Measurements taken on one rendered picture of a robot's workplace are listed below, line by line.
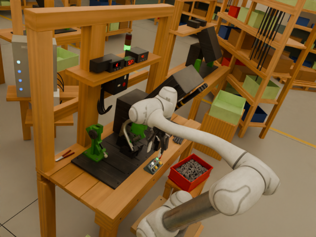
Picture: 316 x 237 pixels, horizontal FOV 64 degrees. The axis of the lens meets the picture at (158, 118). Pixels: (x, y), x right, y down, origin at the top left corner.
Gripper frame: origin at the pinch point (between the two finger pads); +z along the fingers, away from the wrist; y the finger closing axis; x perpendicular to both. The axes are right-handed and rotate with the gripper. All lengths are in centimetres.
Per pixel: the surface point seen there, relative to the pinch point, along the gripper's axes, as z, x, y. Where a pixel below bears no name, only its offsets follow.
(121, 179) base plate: 41.4, 3.2, -21.3
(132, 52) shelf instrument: -30, 58, -62
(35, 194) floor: 131, 3, -119
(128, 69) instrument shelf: -22, 42, -53
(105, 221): 48, -26, -10
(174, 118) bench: 45, 114, -33
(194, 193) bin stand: 51, 38, 26
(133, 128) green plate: 20, 36, -37
